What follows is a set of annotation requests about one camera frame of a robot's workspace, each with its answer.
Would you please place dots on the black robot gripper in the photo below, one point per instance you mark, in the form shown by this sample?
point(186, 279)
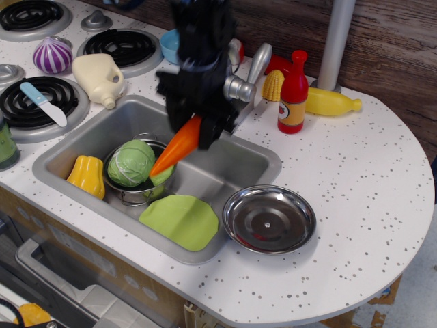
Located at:
point(201, 92)

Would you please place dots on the orange toy carrot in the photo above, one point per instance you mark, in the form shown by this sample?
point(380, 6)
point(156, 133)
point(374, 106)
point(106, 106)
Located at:
point(185, 141)

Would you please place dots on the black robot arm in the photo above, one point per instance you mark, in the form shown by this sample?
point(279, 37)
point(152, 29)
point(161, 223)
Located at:
point(205, 29)

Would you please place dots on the silver metal plate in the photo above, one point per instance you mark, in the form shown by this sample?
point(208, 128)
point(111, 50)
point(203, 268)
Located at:
point(268, 219)

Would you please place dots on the silver toy faucet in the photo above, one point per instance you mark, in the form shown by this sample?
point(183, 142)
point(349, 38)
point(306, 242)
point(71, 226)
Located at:
point(241, 93)

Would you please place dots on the small green toy vegetable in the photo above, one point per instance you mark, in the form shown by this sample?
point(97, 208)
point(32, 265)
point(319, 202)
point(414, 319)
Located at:
point(162, 177)

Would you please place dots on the red white toy piece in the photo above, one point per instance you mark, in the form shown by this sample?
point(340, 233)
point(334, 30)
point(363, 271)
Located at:
point(236, 51)

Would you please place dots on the blue plastic bowl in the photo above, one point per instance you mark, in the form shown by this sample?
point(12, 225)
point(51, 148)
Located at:
point(169, 43)

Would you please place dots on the green toy cabbage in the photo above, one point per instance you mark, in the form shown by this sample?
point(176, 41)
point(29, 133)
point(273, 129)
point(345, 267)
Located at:
point(131, 164)

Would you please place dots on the yellow toy corn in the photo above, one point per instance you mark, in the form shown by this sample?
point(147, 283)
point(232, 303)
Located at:
point(272, 86)

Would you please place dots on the rear right stove burner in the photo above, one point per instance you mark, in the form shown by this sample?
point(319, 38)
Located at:
point(134, 51)

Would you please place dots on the stove burner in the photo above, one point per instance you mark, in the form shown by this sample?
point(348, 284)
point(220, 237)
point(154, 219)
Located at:
point(33, 20)
point(134, 51)
point(28, 123)

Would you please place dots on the small steel pot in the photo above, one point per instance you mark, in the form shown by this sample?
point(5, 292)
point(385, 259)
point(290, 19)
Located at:
point(145, 192)

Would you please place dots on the cream toy jug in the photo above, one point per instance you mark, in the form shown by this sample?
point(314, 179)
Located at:
point(100, 78)

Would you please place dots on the stainless steel sink basin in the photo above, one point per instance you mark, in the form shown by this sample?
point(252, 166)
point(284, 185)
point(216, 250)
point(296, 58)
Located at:
point(229, 165)

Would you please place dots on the red toy item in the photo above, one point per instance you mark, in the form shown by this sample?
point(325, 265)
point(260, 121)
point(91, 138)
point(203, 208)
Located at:
point(279, 63)

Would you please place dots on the red ketchup bottle toy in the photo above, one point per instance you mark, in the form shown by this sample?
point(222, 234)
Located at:
point(294, 94)

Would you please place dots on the green cloth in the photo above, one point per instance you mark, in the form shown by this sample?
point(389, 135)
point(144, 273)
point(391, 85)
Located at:
point(184, 219)

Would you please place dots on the yellow toy squash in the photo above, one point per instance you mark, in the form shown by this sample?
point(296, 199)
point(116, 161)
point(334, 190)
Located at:
point(87, 174)

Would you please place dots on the yellow toy bottle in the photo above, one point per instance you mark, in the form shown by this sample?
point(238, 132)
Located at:
point(329, 103)

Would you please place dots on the grey stove knob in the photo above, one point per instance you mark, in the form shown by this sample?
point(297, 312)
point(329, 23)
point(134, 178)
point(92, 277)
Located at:
point(96, 22)
point(10, 74)

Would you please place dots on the purple striped toy onion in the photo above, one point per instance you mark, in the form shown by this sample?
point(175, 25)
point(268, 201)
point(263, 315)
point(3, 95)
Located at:
point(52, 56)

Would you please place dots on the front left stove burner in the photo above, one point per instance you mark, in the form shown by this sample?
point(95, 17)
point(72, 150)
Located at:
point(28, 123)

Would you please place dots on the grey vertical pole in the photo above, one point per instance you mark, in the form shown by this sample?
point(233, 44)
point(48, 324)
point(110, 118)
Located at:
point(335, 44)

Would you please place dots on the grey stove knob left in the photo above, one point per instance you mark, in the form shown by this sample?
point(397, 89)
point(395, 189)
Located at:
point(10, 74)

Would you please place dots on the rear left stove burner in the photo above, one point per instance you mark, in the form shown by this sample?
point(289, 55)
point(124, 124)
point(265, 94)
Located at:
point(33, 20)

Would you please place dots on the yellow object bottom left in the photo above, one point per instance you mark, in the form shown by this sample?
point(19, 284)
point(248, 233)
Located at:
point(33, 314)

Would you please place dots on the blue handled toy knife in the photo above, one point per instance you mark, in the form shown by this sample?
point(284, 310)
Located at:
point(55, 113)

